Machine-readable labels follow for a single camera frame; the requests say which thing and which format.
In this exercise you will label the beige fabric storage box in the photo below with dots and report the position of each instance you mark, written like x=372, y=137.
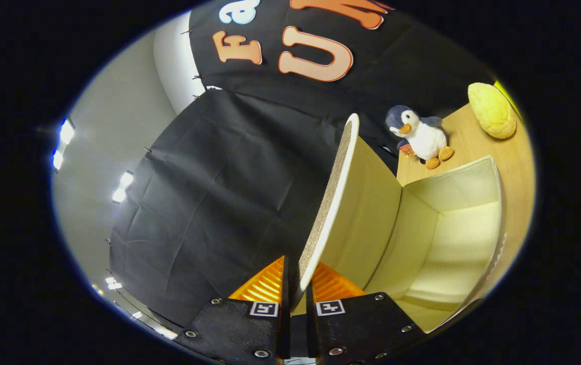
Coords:
x=447, y=238

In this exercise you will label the ceiling light panel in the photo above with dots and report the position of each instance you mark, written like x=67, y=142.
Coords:
x=66, y=133
x=114, y=285
x=125, y=180

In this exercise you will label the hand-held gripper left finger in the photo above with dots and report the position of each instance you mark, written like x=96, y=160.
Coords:
x=239, y=329

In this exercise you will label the penguin plush toy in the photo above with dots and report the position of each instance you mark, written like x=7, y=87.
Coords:
x=424, y=139

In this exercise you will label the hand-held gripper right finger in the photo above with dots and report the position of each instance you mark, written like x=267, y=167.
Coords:
x=361, y=329

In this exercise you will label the yellow bun plush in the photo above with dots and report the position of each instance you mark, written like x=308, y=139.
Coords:
x=493, y=111

